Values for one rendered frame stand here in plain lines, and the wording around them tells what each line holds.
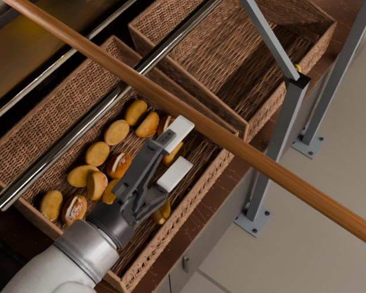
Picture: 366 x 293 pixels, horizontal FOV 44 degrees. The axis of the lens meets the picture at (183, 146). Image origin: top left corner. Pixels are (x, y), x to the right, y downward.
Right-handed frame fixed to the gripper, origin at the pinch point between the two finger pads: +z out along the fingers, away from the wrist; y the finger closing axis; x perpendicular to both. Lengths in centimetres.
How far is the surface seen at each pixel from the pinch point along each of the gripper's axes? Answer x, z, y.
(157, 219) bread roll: -11, 2, 56
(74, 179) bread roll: -39, -4, 56
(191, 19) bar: -18.9, 26.6, 2.4
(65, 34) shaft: -34.0, 5.2, -0.8
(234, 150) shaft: 7.5, 4.9, -0.1
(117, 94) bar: -18.0, 2.3, 2.7
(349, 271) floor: 47, 51, 120
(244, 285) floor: 17, 19, 120
